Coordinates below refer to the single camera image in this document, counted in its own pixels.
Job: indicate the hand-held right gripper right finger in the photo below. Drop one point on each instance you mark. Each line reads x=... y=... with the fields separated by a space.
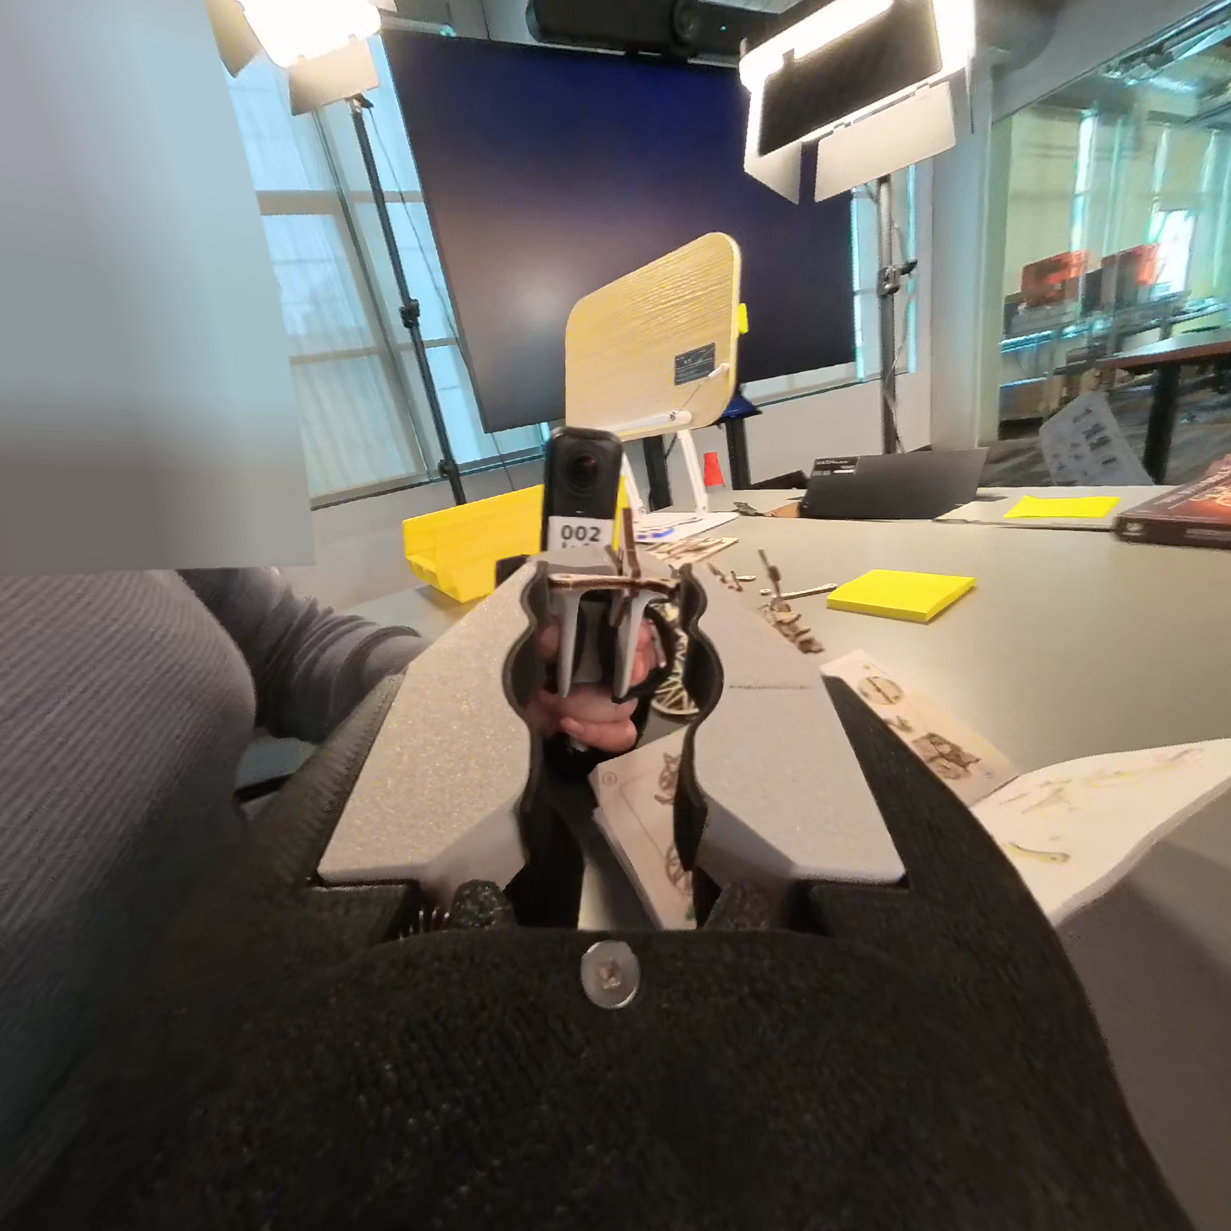
x=788 y=770

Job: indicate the printed paper sheet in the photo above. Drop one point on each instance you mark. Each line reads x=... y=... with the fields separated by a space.
x=1092 y=438

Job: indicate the orange machine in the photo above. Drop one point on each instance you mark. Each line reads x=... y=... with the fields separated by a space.
x=1056 y=279
x=1133 y=266

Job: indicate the wooden parts sheet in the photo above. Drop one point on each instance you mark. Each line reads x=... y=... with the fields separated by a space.
x=687 y=549

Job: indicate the person's left hand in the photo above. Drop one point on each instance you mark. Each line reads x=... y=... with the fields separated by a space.
x=587 y=721

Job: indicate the yellow sticky note pad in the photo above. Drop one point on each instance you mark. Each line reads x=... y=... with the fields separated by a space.
x=899 y=595

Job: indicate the person's left forearm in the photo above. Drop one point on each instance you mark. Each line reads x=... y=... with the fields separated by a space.
x=308 y=644

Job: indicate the yellow plastic bin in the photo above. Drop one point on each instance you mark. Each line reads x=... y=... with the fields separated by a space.
x=462 y=549

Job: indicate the wooden bicycle model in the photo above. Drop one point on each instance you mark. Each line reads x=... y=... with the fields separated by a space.
x=680 y=693

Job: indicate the large dark display screen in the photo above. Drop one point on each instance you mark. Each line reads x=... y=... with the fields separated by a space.
x=501 y=194

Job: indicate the grey light stand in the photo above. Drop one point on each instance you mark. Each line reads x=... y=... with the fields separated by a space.
x=893 y=284

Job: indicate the pile of loose wooden parts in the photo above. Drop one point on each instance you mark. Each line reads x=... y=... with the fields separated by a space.
x=795 y=625

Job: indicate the dark office table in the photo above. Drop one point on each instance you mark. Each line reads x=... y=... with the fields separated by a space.
x=1173 y=354

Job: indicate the orange traffic cone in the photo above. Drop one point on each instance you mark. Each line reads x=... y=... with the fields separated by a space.
x=714 y=475

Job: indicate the black video bar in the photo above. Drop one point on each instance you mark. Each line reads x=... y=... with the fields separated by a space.
x=624 y=23

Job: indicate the black flat case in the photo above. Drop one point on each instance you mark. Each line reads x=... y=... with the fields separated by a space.
x=894 y=486

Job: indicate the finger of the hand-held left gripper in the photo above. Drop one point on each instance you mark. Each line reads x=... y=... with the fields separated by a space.
x=633 y=636
x=569 y=636

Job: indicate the large window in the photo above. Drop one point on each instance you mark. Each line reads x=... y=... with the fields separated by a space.
x=290 y=317

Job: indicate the dark model kit box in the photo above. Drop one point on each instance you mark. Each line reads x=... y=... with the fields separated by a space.
x=1183 y=509

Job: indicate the studio light panel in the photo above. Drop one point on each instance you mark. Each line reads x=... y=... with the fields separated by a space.
x=317 y=58
x=846 y=87

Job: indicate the wooden book stand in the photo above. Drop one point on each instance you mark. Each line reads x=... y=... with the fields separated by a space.
x=643 y=327

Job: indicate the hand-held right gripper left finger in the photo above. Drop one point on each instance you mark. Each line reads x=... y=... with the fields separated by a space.
x=433 y=750

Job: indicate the black light stand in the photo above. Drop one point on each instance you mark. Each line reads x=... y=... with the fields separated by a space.
x=412 y=317

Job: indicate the single yellow sticky note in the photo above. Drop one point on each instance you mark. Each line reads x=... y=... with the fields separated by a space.
x=1058 y=508

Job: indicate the person's torso grey sweater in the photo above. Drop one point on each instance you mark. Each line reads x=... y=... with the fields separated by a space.
x=97 y=770

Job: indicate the instruction booklet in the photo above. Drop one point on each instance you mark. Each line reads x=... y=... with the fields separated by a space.
x=1106 y=817

